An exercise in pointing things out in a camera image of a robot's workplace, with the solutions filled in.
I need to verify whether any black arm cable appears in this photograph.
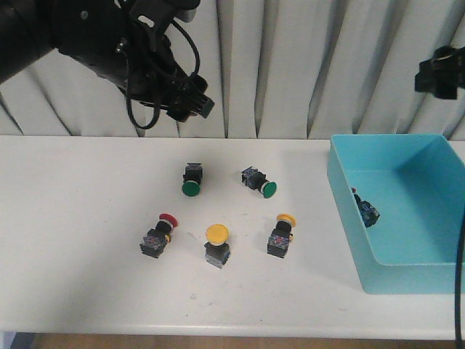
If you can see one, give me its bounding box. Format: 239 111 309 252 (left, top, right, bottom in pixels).
125 17 202 130
452 206 465 349

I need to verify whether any right green push button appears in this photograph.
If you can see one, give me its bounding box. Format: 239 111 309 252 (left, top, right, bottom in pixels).
241 167 278 198

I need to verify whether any green push button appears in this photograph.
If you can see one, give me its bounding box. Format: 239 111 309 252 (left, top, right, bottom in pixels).
241 167 278 198
182 163 203 197

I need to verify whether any teal plastic box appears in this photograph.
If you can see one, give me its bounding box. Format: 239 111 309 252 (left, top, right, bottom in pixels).
327 134 464 294

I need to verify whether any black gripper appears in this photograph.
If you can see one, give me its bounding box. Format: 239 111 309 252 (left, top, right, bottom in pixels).
51 1 214 122

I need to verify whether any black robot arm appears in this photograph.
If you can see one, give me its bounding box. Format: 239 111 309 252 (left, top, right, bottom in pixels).
1 1 214 124
414 46 464 100

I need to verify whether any red push button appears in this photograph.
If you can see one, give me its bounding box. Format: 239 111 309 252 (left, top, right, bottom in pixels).
139 213 178 259
351 188 381 228

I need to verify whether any left green push button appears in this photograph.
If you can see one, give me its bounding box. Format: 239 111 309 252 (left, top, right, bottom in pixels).
182 163 203 197

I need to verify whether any white pleated curtain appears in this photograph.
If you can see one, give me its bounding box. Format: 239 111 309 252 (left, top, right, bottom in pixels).
1 1 464 140

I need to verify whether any yellow push button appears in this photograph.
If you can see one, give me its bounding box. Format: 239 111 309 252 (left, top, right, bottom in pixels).
267 213 296 258
204 224 230 269

